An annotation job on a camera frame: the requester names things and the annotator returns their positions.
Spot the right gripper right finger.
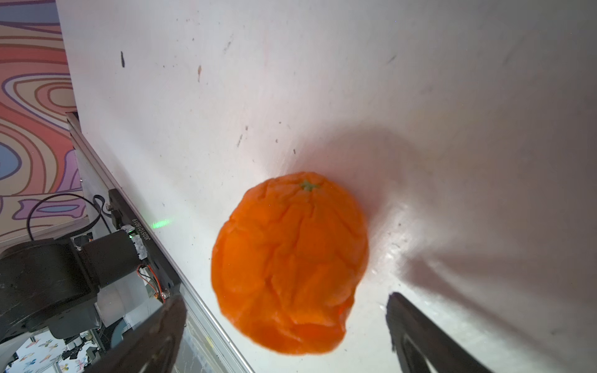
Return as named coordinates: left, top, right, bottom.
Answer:
left=386, top=292, right=491, bottom=373

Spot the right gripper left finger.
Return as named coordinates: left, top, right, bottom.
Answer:
left=85, top=295, right=187, bottom=373

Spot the netted orange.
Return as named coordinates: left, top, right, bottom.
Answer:
left=211, top=172, right=369, bottom=355

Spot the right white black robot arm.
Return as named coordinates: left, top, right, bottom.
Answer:
left=1, top=231, right=485, bottom=372

